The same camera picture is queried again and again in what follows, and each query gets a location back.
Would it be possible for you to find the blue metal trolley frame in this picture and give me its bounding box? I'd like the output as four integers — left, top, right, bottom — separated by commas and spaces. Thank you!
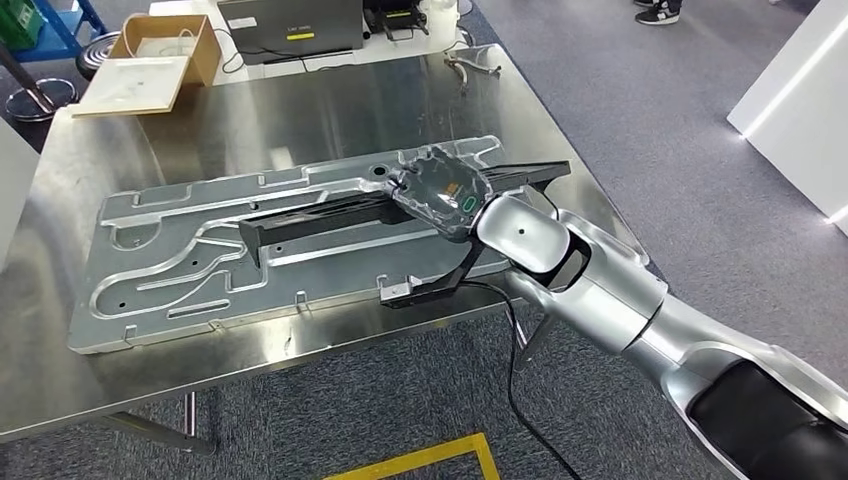
13, 0, 107, 64

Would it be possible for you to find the white desk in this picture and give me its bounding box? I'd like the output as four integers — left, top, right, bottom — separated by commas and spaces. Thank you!
148, 0, 478, 87

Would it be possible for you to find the black round stool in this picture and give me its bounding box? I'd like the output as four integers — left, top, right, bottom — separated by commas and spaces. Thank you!
0, 42, 79, 125
74, 29, 124, 82

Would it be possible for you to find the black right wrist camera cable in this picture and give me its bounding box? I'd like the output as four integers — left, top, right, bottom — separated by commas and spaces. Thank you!
458, 280, 586, 480

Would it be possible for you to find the person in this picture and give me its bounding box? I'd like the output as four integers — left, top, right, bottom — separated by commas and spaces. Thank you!
632, 0, 684, 26

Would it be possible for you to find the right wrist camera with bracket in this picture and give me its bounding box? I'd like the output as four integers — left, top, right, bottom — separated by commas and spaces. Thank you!
378, 237, 488, 311

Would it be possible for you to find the silver stamped metal panel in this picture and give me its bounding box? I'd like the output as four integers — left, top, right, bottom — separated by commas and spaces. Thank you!
68, 135, 525, 356

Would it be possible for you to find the white plastic container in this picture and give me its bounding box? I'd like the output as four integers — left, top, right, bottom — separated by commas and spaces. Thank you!
423, 0, 460, 42

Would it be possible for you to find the green plastic crate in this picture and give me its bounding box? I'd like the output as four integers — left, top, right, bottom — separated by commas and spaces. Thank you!
0, 0, 44, 51

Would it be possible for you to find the yellow floor tape square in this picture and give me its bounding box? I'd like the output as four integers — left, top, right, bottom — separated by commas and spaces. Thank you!
323, 433, 503, 480

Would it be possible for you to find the small metal bracket part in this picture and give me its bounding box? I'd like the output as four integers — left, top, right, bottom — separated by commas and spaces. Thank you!
443, 52, 503, 92

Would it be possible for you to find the black laptop cable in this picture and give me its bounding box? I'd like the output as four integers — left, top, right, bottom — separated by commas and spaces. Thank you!
220, 46, 372, 75

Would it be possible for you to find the white partition board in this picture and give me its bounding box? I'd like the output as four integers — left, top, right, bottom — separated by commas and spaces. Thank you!
0, 117, 41, 273

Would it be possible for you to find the grey laptop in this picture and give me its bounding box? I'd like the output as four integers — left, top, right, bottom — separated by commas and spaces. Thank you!
217, 0, 366, 66

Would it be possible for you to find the open cardboard box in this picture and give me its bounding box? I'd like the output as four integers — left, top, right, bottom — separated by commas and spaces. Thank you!
71, 13, 223, 119

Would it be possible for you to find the black electronic device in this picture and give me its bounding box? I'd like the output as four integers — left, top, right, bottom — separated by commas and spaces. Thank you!
362, 0, 431, 42

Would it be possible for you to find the black plastic plate frame part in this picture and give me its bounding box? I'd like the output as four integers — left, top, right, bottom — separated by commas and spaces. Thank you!
238, 160, 572, 270

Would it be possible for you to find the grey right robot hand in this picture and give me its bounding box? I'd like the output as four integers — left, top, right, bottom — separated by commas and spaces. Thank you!
382, 144, 497, 245

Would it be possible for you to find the white display plinth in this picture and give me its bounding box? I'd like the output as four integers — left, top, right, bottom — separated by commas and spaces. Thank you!
727, 0, 848, 238

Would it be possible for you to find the stainless steel workbench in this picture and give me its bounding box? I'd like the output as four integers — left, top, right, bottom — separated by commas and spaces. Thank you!
0, 42, 652, 458

